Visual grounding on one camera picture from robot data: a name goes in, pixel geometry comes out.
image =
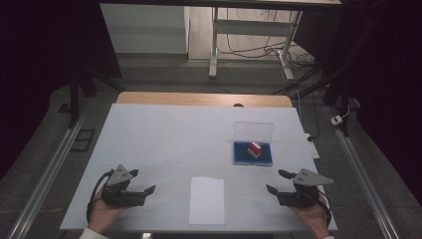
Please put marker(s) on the large white table cover sheet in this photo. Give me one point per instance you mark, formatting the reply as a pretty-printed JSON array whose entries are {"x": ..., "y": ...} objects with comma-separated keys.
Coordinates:
[{"x": 172, "y": 139}]

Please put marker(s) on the blue ink pad clear-lid box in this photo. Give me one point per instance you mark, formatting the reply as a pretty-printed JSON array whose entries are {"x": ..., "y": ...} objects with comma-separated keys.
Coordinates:
[{"x": 242, "y": 159}]

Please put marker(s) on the red stamp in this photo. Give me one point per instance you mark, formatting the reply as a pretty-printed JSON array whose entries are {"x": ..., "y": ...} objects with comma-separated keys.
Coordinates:
[{"x": 254, "y": 149}]

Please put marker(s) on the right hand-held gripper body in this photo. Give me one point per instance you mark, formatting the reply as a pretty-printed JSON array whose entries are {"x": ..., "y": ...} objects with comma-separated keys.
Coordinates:
[{"x": 303, "y": 191}]

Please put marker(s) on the black table grommet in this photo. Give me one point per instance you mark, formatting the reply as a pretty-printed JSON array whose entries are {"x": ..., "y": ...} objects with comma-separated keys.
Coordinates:
[{"x": 238, "y": 105}]

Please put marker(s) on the white cabinet panel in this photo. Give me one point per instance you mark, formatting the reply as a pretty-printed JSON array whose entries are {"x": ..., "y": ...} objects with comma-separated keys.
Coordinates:
[{"x": 142, "y": 30}]

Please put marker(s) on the person's right hand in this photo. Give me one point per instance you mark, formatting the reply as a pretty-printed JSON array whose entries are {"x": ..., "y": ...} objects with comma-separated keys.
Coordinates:
[{"x": 312, "y": 217}]

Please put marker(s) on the white desk frame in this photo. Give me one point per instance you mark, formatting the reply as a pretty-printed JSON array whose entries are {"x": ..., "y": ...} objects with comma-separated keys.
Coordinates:
[{"x": 252, "y": 27}]

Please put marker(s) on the person's left hand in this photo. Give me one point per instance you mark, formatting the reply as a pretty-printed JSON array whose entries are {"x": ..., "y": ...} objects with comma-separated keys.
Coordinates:
[{"x": 104, "y": 214}]

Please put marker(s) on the black rectangular floor frame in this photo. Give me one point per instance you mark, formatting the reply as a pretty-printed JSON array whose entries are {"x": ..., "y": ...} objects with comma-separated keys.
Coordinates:
[{"x": 83, "y": 141}]

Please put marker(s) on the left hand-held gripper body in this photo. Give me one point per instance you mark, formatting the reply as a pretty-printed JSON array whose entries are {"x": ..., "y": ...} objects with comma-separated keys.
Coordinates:
[{"x": 119, "y": 189}]

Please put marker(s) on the dark curtain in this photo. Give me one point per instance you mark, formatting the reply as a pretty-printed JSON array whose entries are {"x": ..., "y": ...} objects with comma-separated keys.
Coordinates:
[
  {"x": 388, "y": 83},
  {"x": 40, "y": 49}
]

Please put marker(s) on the small white paper sheet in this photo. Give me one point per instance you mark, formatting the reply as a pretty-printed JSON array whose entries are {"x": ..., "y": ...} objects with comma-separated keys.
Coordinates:
[{"x": 206, "y": 202}]

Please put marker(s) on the black stand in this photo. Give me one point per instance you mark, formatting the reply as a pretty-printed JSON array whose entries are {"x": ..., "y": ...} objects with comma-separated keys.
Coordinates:
[
  {"x": 338, "y": 96},
  {"x": 74, "y": 96}
]

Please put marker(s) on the metal floor rail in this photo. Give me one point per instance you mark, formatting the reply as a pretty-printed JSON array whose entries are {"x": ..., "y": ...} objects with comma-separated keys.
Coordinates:
[
  {"x": 361, "y": 179},
  {"x": 46, "y": 176}
]

